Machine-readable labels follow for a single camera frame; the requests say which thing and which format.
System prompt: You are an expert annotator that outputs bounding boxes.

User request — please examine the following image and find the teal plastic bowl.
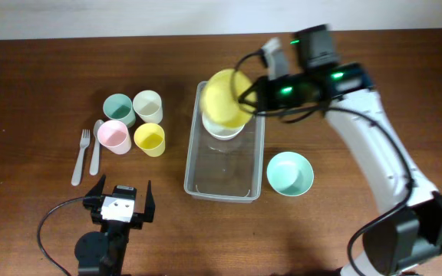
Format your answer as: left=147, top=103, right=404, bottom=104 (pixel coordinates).
left=266, top=152, right=315, bottom=197

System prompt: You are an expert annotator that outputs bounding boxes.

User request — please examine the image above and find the grey plastic fork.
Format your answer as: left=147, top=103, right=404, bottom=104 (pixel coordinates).
left=71, top=130, right=91, bottom=186

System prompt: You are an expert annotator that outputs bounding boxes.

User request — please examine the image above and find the grey plastic spoon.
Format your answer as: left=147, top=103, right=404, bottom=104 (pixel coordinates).
left=89, top=120, right=104, bottom=176

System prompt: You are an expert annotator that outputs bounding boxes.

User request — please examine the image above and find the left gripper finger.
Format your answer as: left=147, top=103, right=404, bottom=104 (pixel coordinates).
left=83, top=175, right=106, bottom=209
left=143, top=180, right=156, bottom=223

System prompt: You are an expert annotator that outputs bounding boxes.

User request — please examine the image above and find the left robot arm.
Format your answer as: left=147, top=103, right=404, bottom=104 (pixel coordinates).
left=74, top=176, right=156, bottom=275

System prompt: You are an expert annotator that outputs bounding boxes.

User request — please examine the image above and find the yellow plastic cup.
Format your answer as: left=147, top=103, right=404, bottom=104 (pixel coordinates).
left=134, top=123, right=166, bottom=157

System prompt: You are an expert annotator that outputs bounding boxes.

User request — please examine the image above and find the pink plastic cup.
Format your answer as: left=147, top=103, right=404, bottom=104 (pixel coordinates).
left=97, top=120, right=131, bottom=155

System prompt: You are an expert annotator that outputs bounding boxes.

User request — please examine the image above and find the clear plastic storage container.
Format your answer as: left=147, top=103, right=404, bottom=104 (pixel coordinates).
left=183, top=81, right=265, bottom=203

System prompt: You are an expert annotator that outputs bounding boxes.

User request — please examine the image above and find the teal plastic cup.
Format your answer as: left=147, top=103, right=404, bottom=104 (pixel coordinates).
left=103, top=94, right=136, bottom=128

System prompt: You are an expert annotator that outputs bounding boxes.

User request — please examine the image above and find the cream plastic cup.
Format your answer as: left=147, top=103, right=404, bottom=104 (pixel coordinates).
left=133, top=90, right=163, bottom=124

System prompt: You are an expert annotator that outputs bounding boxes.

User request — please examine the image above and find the yellow plastic bowl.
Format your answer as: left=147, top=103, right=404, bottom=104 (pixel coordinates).
left=200, top=68, right=254, bottom=128

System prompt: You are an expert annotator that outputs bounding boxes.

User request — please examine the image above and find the white plastic bowl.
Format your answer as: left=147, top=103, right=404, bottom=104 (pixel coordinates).
left=202, top=113, right=245, bottom=140

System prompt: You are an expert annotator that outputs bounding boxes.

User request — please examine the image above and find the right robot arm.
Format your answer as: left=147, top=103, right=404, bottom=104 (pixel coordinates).
left=233, top=25, right=442, bottom=275

